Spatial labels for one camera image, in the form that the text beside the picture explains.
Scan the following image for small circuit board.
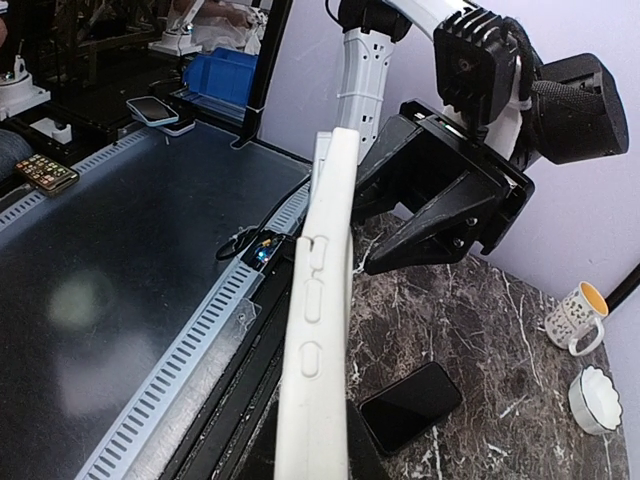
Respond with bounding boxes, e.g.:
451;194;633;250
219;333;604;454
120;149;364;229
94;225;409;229
241;230;286;272

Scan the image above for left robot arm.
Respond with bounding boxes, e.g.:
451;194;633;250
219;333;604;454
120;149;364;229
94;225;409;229
329;1;629;275

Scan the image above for black phone left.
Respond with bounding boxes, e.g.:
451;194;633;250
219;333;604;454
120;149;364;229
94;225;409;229
359;362;463;456

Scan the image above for colourful phone on desk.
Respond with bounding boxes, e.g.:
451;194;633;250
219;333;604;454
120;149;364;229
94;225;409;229
14;154;80;197

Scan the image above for phones on background desk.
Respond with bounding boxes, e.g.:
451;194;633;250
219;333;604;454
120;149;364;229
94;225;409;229
125;96;196;137

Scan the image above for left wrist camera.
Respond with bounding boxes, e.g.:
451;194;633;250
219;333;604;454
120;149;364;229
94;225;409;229
433;5;520;127

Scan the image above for white scalloped bowl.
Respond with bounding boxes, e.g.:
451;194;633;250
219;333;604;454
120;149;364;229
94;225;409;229
568;365;623;435

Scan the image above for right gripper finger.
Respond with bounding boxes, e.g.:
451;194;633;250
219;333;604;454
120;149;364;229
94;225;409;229
347;404;385;480

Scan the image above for blue storage bin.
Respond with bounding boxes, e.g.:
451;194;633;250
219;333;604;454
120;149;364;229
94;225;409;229
183;48;258;107

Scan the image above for white slotted cable duct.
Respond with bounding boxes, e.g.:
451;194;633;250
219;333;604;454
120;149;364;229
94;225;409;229
1;127;308;479

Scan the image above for left black frame post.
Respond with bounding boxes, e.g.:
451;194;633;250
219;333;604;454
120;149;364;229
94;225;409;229
606;264;640;313

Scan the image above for black front table rail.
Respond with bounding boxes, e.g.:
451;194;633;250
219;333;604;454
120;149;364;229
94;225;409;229
160;238;294;479

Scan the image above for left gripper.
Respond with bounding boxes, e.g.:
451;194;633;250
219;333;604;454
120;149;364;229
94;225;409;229
352;101;535;275

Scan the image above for patterned mug yellow inside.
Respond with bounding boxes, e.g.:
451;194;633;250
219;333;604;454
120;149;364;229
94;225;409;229
544;281;609;357

